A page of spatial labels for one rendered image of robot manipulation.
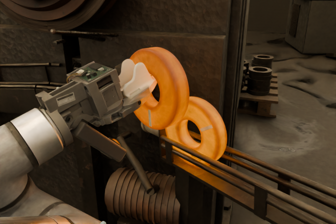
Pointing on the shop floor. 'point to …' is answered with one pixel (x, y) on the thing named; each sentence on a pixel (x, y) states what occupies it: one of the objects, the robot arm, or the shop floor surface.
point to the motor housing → (142, 198)
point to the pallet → (259, 86)
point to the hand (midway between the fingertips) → (154, 79)
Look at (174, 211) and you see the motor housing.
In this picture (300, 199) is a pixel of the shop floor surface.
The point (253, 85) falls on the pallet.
